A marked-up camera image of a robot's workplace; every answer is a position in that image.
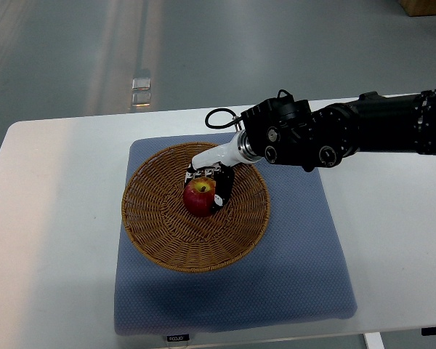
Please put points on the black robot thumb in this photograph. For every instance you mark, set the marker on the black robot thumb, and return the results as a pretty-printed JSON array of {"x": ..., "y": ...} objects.
[{"x": 223, "y": 188}]

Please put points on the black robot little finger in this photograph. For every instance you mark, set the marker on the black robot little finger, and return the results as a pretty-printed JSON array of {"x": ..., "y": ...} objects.
[{"x": 189, "y": 174}]

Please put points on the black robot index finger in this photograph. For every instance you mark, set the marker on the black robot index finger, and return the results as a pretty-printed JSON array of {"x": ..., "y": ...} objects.
[{"x": 218, "y": 169}]

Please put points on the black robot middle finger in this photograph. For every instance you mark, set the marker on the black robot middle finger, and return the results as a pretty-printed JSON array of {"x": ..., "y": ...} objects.
[{"x": 206, "y": 172}]

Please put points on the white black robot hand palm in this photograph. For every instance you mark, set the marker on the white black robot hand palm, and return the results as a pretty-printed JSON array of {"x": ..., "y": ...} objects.
[{"x": 237, "y": 151}]

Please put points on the red apple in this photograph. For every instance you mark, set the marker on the red apple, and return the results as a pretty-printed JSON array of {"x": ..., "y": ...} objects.
[{"x": 198, "y": 196}]

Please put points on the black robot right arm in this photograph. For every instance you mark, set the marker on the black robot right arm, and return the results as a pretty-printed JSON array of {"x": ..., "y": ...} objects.
[{"x": 287, "y": 132}]

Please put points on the round wicker basket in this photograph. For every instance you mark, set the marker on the round wicker basket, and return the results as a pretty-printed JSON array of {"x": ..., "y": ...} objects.
[{"x": 159, "y": 226}]

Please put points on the metal floor plate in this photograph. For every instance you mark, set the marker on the metal floor plate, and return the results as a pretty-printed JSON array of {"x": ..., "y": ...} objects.
[{"x": 141, "y": 89}]

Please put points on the white table leg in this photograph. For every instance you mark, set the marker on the white table leg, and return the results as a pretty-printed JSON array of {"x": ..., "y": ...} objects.
[{"x": 373, "y": 340}]

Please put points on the cardboard box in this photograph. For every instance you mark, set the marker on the cardboard box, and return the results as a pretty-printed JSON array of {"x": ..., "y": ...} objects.
[{"x": 419, "y": 8}]

